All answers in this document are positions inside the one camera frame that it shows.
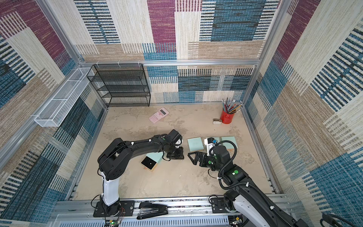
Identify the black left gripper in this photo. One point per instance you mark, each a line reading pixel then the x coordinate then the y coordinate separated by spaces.
pixel 181 156

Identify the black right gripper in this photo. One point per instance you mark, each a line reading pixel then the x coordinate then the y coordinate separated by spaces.
pixel 202 159

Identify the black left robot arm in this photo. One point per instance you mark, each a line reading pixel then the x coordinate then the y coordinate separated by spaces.
pixel 114 160

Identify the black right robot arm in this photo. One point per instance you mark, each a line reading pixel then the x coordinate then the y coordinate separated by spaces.
pixel 242 194

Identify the pink calculator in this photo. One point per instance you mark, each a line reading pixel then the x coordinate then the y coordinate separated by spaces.
pixel 160 114

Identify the white tape dispenser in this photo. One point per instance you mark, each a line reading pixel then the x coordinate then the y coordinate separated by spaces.
pixel 217 121

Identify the red pencil cup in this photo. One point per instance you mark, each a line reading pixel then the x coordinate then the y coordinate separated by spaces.
pixel 226 117

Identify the black stapler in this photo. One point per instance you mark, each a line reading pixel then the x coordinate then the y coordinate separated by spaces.
pixel 151 210

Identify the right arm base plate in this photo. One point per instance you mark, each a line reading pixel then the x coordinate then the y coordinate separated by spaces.
pixel 221 205

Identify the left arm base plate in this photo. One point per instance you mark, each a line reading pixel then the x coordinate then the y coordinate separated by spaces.
pixel 124 207

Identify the black wire shelf rack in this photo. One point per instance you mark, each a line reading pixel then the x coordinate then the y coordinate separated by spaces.
pixel 120 85

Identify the white mesh wall basket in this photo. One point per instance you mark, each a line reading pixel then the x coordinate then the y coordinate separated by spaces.
pixel 56 110

